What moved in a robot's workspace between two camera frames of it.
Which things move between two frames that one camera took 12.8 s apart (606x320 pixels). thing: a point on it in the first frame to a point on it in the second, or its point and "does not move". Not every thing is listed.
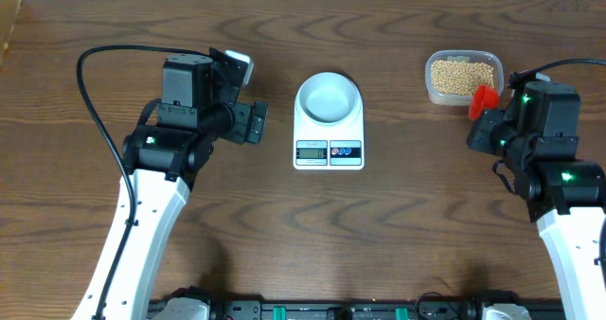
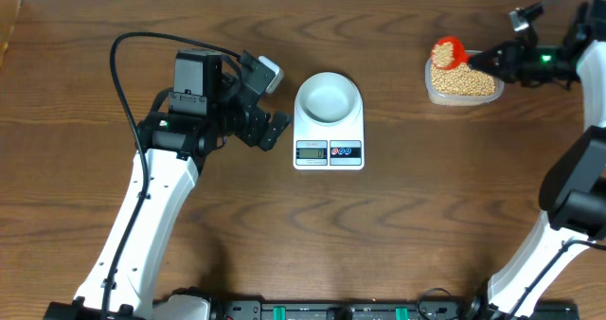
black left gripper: [240, 112] does not move
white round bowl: [328, 97] does not move
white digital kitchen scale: [328, 149] does not move
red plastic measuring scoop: [485, 97] to [459, 51]
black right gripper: [478, 138] to [508, 64]
